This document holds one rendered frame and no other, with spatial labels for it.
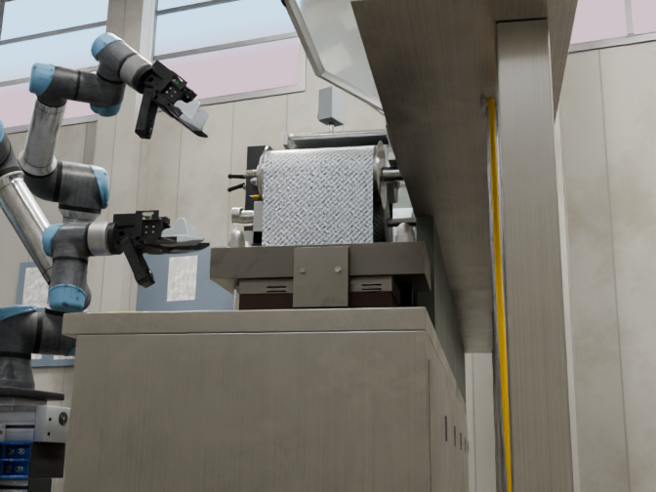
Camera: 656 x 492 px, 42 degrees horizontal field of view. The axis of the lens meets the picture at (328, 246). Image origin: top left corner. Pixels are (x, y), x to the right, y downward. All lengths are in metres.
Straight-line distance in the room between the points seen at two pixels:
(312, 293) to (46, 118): 0.96
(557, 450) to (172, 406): 0.80
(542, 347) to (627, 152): 4.26
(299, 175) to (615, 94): 3.65
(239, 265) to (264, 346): 0.18
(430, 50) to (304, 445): 0.70
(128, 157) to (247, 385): 4.58
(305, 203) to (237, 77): 4.25
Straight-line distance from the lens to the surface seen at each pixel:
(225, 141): 5.89
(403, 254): 1.53
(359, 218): 1.77
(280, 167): 1.84
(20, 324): 2.45
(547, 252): 0.94
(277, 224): 1.80
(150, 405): 1.54
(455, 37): 1.07
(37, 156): 2.33
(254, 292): 1.58
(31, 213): 2.08
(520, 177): 0.96
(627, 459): 4.85
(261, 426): 1.47
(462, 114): 1.28
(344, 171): 1.80
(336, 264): 1.52
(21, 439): 2.35
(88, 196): 2.43
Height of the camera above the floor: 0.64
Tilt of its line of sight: 14 degrees up
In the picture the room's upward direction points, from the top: 1 degrees clockwise
